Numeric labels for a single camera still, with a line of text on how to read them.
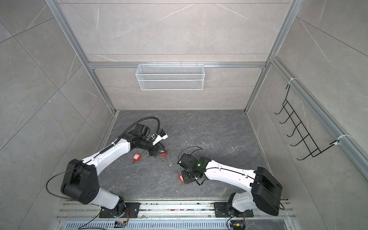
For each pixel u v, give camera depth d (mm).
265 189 404
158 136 730
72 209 748
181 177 833
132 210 733
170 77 1007
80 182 430
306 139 644
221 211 730
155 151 730
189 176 677
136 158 904
